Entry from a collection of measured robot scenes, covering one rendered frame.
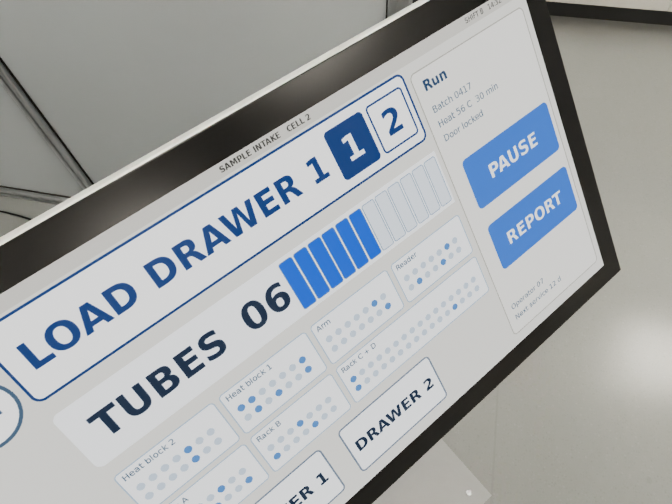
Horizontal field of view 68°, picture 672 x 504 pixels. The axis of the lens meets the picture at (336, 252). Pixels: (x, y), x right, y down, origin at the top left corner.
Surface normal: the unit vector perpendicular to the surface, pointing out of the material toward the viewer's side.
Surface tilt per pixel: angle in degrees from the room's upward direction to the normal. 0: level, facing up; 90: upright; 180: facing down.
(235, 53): 90
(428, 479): 3
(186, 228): 50
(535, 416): 0
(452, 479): 3
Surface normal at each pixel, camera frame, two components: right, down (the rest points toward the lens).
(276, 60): -0.22, 0.84
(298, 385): 0.45, 0.17
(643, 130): -0.05, -0.51
